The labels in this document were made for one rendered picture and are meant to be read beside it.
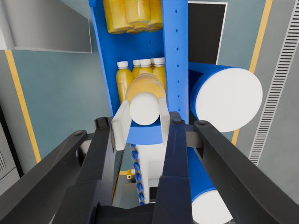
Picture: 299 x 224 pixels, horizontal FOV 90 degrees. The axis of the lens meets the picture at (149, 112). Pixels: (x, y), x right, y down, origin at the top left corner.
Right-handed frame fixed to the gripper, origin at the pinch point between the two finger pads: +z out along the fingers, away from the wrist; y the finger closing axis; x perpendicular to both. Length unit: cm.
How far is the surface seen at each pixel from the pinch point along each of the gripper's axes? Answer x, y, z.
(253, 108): -18, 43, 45
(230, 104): -15, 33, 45
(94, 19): 18.4, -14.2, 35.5
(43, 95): -22, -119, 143
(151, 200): -61, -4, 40
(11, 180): -115, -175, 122
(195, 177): -65, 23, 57
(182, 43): 9.1, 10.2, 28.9
